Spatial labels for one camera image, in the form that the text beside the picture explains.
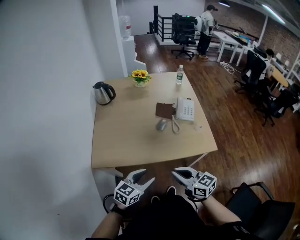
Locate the black shoe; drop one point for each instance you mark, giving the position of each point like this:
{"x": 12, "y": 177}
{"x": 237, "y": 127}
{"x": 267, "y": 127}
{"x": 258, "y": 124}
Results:
{"x": 171, "y": 190}
{"x": 155, "y": 199}

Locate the white water dispenser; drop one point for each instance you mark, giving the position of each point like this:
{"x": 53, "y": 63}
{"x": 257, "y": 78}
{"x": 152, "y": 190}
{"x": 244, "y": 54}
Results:
{"x": 129, "y": 55}

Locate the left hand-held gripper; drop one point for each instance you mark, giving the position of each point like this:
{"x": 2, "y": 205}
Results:
{"x": 126, "y": 193}

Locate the white table leg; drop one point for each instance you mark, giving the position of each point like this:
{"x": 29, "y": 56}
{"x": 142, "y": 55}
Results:
{"x": 198, "y": 159}
{"x": 110, "y": 172}

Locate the black office chair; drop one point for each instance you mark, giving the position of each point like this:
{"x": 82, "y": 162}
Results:
{"x": 269, "y": 103}
{"x": 253, "y": 70}
{"x": 182, "y": 35}

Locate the yellow round table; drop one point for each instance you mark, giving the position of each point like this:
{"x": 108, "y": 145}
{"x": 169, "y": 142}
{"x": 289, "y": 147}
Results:
{"x": 280, "y": 78}

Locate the person's right forearm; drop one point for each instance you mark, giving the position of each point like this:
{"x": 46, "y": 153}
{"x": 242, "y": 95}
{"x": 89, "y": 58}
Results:
{"x": 220, "y": 211}

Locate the potted yellow sunflowers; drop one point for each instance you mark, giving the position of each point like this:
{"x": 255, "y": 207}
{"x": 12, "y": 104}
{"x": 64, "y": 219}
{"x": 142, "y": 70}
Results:
{"x": 140, "y": 76}

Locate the black wristband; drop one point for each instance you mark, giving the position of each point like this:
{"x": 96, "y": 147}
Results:
{"x": 114, "y": 207}

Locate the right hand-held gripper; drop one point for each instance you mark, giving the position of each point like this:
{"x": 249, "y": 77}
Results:
{"x": 204, "y": 186}

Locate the grey computer mouse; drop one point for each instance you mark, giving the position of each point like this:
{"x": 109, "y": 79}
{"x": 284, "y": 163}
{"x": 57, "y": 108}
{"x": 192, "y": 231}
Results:
{"x": 161, "y": 124}

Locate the large water jug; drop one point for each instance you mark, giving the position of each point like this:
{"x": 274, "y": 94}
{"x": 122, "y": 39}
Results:
{"x": 124, "y": 27}

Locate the white table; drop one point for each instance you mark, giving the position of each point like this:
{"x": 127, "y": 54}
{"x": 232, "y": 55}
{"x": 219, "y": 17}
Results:
{"x": 230, "y": 41}

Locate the person's left forearm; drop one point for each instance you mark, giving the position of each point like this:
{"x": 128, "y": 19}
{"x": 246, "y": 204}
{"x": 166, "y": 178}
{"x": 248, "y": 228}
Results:
{"x": 106, "y": 223}

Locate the white post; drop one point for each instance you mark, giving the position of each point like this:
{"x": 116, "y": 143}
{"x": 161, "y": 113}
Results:
{"x": 263, "y": 30}

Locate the long ceiling light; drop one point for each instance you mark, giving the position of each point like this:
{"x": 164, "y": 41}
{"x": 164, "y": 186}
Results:
{"x": 273, "y": 12}
{"x": 224, "y": 2}

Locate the black armchair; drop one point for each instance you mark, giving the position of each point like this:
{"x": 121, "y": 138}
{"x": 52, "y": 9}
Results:
{"x": 267, "y": 213}

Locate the white backpack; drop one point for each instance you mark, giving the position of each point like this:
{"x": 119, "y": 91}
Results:
{"x": 199, "y": 23}

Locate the brown cloth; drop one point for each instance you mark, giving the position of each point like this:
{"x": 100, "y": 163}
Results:
{"x": 164, "y": 110}

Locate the person's black shirt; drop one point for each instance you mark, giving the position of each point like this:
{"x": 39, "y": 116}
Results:
{"x": 164, "y": 222}

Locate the steel electric kettle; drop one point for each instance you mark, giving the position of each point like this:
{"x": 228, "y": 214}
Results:
{"x": 102, "y": 95}

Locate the white desk telephone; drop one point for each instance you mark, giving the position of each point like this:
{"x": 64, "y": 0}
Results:
{"x": 186, "y": 110}

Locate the black metal railing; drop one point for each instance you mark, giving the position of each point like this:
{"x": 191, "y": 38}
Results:
{"x": 164, "y": 28}

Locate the clear water bottle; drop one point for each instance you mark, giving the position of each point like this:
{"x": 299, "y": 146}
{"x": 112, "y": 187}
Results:
{"x": 179, "y": 76}

